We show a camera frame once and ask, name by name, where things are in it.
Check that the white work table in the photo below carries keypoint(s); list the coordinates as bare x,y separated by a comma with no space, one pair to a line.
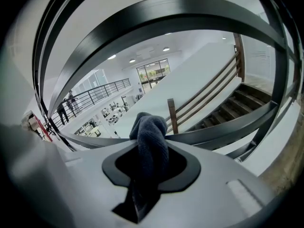
111,117

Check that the dark wooden handrail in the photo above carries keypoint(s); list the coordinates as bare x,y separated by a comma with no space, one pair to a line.
166,6

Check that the large window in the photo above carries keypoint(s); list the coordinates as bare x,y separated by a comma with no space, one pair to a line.
152,70

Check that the dark staircase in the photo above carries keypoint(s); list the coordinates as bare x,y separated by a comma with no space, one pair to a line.
237,103

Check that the red top table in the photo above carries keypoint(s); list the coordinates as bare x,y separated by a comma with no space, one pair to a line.
40,127

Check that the dark blue cloth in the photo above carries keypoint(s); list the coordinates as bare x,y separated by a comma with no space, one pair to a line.
152,136

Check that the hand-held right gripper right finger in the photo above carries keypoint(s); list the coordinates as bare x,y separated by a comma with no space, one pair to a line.
213,198

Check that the black metal balcony railing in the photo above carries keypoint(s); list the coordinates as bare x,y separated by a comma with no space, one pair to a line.
95,89

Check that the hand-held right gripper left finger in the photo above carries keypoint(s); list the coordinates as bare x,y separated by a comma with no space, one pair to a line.
90,186

